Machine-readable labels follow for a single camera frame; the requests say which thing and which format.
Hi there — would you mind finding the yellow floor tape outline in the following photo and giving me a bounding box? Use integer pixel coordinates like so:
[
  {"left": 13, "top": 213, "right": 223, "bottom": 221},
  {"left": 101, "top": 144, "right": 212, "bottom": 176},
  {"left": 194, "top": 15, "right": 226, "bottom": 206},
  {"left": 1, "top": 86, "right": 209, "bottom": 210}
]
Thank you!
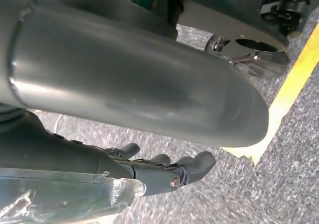
[{"left": 221, "top": 21, "right": 319, "bottom": 166}]

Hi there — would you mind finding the grey metal robot leg plate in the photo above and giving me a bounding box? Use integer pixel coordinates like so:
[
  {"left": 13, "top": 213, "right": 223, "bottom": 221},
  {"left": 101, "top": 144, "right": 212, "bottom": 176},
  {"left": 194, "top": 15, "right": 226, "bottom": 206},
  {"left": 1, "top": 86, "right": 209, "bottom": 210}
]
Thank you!
[{"left": 178, "top": 0, "right": 290, "bottom": 79}]

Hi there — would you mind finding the clear shiny plastic wrap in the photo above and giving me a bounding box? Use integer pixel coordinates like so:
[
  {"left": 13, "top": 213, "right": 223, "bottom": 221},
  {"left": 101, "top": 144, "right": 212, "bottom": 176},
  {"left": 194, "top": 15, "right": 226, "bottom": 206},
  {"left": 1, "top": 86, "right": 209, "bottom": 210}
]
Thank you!
[{"left": 0, "top": 167, "right": 147, "bottom": 224}]

